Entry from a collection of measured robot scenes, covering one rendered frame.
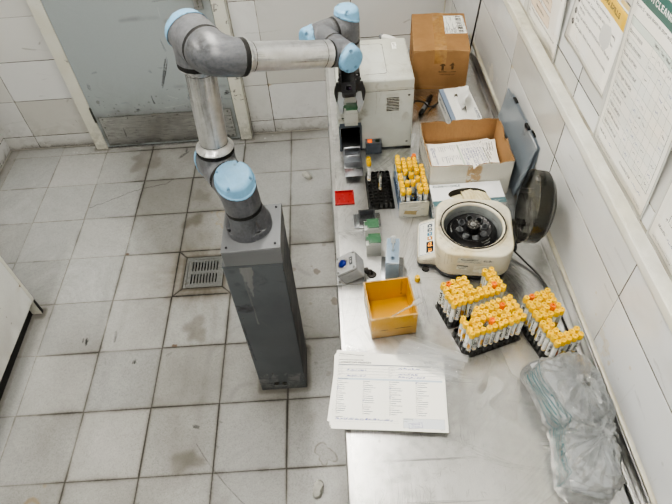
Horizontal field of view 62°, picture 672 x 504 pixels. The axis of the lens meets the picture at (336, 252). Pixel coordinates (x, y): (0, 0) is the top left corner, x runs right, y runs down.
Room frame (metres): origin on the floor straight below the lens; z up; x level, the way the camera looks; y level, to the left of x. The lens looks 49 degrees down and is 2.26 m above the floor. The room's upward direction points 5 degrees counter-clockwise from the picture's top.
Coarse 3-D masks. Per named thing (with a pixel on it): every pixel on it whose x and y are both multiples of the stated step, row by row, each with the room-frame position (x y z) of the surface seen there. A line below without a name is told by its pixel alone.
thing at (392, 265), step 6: (390, 240) 1.13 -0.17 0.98; (396, 240) 1.13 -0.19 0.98; (390, 246) 1.10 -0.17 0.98; (396, 246) 1.10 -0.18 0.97; (390, 252) 1.08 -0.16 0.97; (396, 252) 1.08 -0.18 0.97; (384, 258) 1.13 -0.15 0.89; (390, 258) 1.06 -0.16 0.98; (396, 258) 1.05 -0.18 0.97; (402, 258) 1.13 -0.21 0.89; (384, 264) 1.11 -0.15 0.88; (390, 264) 1.04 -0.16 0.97; (396, 264) 1.04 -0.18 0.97; (402, 264) 1.10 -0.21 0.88; (384, 270) 1.08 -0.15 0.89; (390, 270) 1.04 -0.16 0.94; (396, 270) 1.04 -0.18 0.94; (402, 270) 1.08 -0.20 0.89; (384, 276) 1.06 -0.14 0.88; (390, 276) 1.04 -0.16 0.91; (396, 276) 1.04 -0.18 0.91; (402, 276) 1.05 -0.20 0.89
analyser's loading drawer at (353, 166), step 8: (344, 144) 1.68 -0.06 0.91; (352, 144) 1.68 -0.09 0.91; (344, 152) 1.62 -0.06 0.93; (352, 152) 1.62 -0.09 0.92; (360, 152) 1.63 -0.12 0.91; (344, 160) 1.59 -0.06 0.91; (352, 160) 1.58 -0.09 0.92; (360, 160) 1.58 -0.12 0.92; (344, 168) 1.52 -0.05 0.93; (352, 168) 1.52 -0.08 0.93; (360, 168) 1.52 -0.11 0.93; (352, 176) 1.52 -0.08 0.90
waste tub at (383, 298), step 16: (368, 288) 0.97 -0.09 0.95; (384, 288) 0.98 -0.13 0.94; (400, 288) 0.98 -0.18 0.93; (368, 304) 0.90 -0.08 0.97; (384, 304) 0.96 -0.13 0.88; (400, 304) 0.95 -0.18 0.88; (368, 320) 0.90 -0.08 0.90; (384, 320) 0.85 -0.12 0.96; (400, 320) 0.85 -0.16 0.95; (416, 320) 0.85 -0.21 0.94; (384, 336) 0.85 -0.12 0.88
